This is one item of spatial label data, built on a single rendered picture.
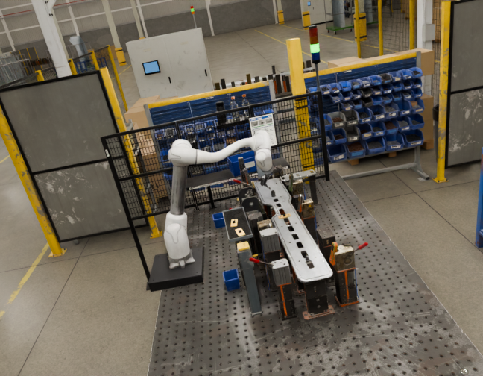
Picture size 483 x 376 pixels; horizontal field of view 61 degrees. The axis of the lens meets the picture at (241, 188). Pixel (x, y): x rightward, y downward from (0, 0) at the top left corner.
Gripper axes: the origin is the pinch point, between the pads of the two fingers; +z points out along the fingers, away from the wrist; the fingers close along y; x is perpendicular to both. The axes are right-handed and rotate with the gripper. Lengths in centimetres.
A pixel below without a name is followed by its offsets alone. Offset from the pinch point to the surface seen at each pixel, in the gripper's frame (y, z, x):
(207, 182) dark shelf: 41, 16, -46
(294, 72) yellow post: -74, -1, -66
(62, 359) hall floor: 222, 27, -7
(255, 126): -22, 15, -59
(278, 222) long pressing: 19, -25, 39
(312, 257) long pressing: 19, -51, 78
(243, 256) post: 48, -69, 58
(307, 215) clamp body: 0.2, -9.7, 42.5
